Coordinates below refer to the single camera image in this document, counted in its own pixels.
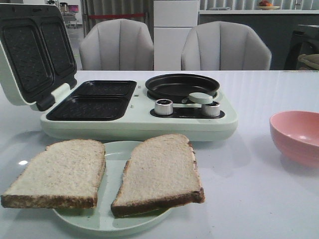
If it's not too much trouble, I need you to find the green breakfast maker lid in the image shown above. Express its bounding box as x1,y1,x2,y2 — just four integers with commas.
0,3,77,112

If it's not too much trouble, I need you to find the black round frying pan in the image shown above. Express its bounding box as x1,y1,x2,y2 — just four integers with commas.
145,73,220,104

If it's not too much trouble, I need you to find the grey upholstered chair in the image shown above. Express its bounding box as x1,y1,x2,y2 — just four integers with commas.
181,21,272,71
79,19,154,71

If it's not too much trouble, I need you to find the grey kitchen counter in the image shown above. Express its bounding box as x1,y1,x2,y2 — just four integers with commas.
199,10,319,70

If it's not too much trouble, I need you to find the pink bowl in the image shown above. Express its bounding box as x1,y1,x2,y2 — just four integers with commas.
269,111,319,168

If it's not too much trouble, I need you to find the white refrigerator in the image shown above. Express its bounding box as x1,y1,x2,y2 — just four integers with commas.
154,0,199,71

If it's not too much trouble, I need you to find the fruit plate on counter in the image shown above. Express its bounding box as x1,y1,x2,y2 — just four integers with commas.
257,0,280,10

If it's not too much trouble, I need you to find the left grey upholstered chair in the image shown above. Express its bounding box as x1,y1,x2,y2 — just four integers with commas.
79,19,154,71

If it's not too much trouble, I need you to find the light green round plate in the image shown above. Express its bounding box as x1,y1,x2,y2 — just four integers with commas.
53,141,171,237

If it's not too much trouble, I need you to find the bread slice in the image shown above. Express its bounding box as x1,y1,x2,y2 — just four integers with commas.
111,134,205,218
1,139,106,209

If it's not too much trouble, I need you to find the left silver control knob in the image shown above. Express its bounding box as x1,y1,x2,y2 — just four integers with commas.
154,99,173,116

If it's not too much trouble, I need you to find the right grey upholstered chair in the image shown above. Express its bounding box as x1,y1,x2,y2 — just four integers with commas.
181,21,272,71

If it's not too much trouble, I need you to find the right silver control knob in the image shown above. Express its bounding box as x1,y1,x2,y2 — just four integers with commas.
201,101,221,118

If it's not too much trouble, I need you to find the silver control knob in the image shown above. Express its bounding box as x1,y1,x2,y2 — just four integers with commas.
154,99,173,116
201,101,221,118

